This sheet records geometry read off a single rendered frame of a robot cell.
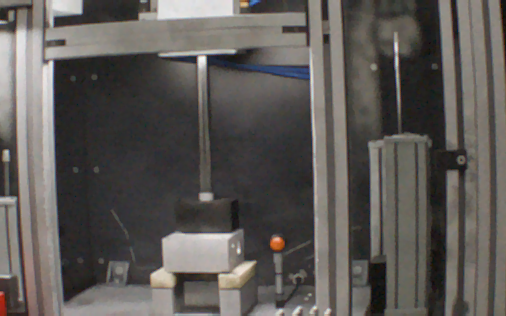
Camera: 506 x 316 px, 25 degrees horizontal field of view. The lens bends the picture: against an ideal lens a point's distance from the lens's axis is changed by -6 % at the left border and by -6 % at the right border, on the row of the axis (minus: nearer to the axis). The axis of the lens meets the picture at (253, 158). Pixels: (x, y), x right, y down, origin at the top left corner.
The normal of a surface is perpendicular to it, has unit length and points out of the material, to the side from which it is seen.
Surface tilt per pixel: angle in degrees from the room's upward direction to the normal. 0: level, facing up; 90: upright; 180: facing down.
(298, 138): 90
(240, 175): 90
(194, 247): 90
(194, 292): 90
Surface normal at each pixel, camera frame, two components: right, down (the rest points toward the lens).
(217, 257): -0.17, 0.06
